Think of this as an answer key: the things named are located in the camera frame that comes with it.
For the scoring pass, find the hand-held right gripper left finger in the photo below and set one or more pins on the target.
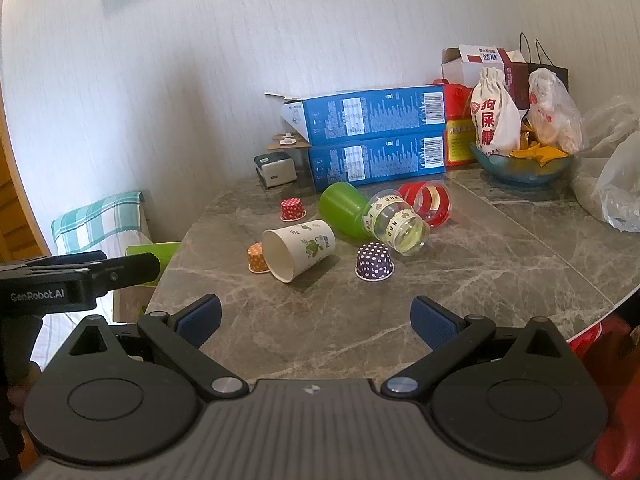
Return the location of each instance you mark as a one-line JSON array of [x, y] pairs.
[[199, 318]]

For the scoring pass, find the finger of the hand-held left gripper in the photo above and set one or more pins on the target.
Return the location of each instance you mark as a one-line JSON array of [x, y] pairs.
[[65, 257], [127, 270]]

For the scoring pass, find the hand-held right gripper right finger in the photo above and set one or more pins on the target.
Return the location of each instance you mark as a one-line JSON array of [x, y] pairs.
[[433, 323]]

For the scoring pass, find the orange dotted cupcake cup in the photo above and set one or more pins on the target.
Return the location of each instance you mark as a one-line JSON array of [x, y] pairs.
[[256, 259]]

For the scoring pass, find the purple dotted cupcake cup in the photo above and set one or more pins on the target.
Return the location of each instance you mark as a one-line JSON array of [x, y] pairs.
[[375, 260]]

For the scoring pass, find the clear plastic cup patterned band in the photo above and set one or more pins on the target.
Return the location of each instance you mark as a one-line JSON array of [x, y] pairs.
[[400, 225]]

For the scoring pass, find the red transparent plastic cup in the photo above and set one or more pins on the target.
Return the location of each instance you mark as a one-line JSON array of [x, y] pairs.
[[432, 200]]

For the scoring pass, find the white paper cup green print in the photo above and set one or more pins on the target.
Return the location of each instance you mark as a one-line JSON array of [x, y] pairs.
[[305, 247]]

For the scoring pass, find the red dotted cupcake cup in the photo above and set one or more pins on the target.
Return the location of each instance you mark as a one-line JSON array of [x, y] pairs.
[[292, 210]]

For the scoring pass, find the green plastic cup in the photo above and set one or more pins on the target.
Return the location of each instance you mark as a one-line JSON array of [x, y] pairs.
[[342, 207]]

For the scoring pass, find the green box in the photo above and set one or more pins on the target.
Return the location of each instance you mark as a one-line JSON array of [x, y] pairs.
[[160, 252]]

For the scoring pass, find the teal checked cloth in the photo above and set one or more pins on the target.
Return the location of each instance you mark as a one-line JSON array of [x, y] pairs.
[[95, 220]]

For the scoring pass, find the wooden door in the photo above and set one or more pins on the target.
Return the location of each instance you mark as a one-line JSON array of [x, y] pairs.
[[17, 210]]

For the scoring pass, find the small white black device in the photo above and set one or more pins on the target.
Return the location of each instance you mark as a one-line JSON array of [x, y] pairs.
[[275, 170]]

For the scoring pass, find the blue carton closed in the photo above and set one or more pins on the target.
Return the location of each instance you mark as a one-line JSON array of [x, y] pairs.
[[375, 160]]

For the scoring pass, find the blue glass bowl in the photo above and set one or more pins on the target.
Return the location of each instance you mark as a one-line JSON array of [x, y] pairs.
[[520, 172]]

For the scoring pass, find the red printed box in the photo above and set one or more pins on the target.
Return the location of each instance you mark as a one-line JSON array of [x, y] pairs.
[[456, 132]]

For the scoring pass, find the red plastic stool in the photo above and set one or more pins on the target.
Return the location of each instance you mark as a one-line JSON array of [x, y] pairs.
[[615, 390]]

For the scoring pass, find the brown cardboard tray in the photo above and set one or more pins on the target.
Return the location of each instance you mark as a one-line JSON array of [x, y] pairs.
[[296, 146]]

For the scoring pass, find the yellow snack packets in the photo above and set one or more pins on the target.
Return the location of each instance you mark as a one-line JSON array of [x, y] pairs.
[[542, 152]]

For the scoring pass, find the blue carton open flap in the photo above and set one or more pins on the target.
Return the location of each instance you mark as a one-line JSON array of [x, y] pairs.
[[370, 112]]

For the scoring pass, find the clear plastic bag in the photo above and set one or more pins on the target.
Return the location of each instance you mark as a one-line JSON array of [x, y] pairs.
[[615, 185], [612, 120]]

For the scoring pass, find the white plastic bag red print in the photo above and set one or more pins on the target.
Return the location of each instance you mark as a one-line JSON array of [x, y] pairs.
[[552, 110]]

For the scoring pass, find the dark red box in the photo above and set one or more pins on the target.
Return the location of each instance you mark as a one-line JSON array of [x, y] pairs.
[[517, 82]]

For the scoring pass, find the white red open carton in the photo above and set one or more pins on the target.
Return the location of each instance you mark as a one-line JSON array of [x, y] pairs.
[[475, 60]]

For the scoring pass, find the black paper bag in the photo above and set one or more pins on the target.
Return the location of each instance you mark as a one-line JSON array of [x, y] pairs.
[[555, 72]]

